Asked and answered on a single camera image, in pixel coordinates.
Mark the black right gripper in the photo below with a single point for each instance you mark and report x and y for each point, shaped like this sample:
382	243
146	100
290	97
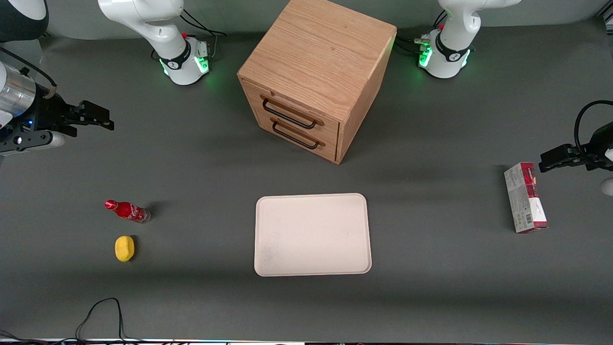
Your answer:
47	113

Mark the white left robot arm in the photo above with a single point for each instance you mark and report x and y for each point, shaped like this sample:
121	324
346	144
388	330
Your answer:
459	19

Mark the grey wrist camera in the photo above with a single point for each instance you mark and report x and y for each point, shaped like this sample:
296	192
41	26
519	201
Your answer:
55	140
608	187

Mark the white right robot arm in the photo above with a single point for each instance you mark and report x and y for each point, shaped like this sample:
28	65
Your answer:
153	24

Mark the yellow lemon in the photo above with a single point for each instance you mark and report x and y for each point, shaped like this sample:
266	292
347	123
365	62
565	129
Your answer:
124	249

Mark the wooden drawer front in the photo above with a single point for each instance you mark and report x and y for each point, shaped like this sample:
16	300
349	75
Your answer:
330	127
330	151

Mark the cream rectangular tray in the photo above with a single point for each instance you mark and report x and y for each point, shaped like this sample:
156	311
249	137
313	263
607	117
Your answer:
311	235

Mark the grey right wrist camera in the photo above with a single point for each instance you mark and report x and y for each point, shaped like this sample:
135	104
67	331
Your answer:
55	140

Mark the wooden drawer cabinet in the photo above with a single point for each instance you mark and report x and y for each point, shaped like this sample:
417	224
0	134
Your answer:
316	52

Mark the red and white carton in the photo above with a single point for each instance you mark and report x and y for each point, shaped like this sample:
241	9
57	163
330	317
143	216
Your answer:
524	206

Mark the red coke bottle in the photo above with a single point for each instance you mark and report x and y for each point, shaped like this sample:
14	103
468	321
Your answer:
129	211

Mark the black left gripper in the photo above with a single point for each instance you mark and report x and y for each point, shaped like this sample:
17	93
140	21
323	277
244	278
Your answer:
596	154

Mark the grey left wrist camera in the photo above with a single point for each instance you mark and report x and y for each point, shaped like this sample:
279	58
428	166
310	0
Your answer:
608	187

